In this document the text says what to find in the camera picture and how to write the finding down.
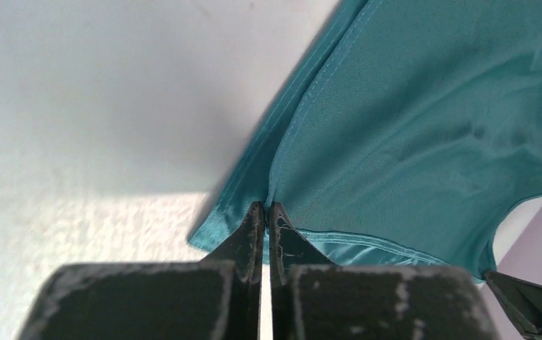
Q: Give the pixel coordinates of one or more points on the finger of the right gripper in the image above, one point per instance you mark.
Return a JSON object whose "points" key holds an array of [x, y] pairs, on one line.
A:
{"points": [[520, 300]]}

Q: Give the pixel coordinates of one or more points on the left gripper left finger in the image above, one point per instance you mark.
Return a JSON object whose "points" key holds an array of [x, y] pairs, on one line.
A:
{"points": [[217, 297]]}

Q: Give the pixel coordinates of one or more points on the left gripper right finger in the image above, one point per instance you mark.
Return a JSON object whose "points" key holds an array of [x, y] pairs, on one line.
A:
{"points": [[314, 298]]}

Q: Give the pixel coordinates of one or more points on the teal cloth napkin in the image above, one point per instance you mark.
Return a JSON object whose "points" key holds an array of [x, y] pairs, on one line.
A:
{"points": [[407, 134]]}

